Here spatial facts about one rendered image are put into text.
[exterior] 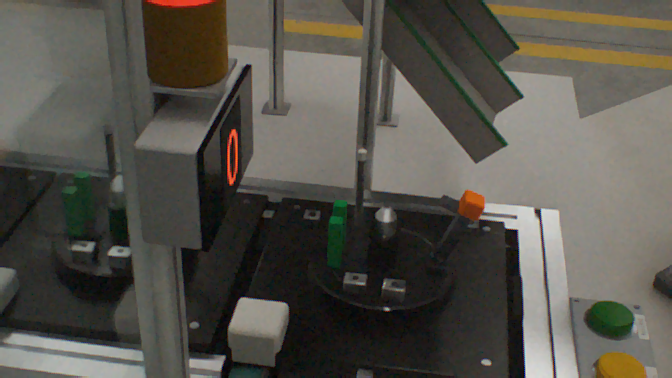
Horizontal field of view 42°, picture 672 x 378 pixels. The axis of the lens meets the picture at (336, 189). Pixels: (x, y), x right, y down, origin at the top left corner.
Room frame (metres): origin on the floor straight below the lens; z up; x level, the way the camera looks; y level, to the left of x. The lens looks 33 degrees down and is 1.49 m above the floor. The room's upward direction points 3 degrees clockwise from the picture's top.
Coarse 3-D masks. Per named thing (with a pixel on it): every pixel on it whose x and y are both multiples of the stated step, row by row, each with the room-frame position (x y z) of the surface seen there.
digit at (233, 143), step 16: (224, 128) 0.46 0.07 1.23; (240, 128) 0.50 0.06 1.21; (224, 144) 0.46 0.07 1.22; (240, 144) 0.50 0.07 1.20; (224, 160) 0.46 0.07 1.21; (240, 160) 0.50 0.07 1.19; (224, 176) 0.46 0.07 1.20; (240, 176) 0.50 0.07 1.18; (224, 192) 0.46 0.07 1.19; (224, 208) 0.46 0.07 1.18
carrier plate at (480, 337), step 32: (288, 224) 0.74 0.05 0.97; (320, 224) 0.74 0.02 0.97; (416, 224) 0.75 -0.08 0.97; (448, 224) 0.75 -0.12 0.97; (480, 224) 0.75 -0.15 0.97; (288, 256) 0.68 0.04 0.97; (480, 256) 0.70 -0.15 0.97; (256, 288) 0.63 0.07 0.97; (288, 288) 0.63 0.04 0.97; (480, 288) 0.65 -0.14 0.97; (320, 320) 0.59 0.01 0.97; (448, 320) 0.60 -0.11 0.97; (480, 320) 0.60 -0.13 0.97; (288, 352) 0.55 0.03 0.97; (320, 352) 0.55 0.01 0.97; (352, 352) 0.55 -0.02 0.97; (384, 352) 0.55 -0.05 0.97; (416, 352) 0.56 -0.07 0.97; (448, 352) 0.56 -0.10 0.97; (480, 352) 0.56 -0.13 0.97
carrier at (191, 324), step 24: (240, 192) 0.79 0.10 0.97; (240, 216) 0.75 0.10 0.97; (216, 240) 0.70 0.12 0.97; (240, 240) 0.71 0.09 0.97; (192, 264) 0.66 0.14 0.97; (216, 264) 0.67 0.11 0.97; (240, 264) 0.67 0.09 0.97; (192, 288) 0.63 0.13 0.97; (216, 288) 0.63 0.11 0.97; (192, 312) 0.59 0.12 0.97; (216, 312) 0.60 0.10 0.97; (192, 336) 0.56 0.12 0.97; (216, 336) 0.57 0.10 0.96
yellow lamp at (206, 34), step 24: (144, 0) 0.47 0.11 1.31; (216, 0) 0.47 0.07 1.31; (144, 24) 0.47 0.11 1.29; (168, 24) 0.46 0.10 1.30; (192, 24) 0.46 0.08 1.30; (216, 24) 0.47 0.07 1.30; (168, 48) 0.46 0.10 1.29; (192, 48) 0.46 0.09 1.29; (216, 48) 0.47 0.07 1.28; (168, 72) 0.46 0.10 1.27; (192, 72) 0.46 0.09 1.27; (216, 72) 0.47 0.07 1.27
